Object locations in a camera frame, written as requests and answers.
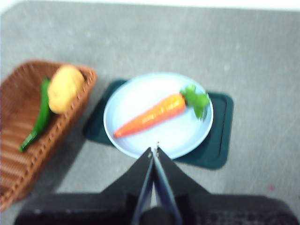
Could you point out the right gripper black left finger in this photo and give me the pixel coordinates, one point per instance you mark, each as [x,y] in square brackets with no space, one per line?
[133,175]

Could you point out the brown wicker basket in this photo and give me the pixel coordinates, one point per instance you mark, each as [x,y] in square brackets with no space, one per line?
[21,140]

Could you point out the yellow-brown potato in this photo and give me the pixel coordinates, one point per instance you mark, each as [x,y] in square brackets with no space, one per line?
[65,90]

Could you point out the blue round plate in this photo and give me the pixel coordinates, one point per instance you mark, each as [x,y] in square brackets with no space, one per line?
[131,98]

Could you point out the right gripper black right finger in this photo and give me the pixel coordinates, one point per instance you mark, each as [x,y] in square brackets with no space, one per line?
[175,175]

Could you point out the orange carrot with green leaves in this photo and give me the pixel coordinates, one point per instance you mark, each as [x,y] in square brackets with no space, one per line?
[154,114]

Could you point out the black rectangular tray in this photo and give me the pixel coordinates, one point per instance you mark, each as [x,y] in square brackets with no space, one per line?
[220,131]

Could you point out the green pepper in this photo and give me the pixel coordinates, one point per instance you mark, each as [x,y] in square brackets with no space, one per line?
[41,119]

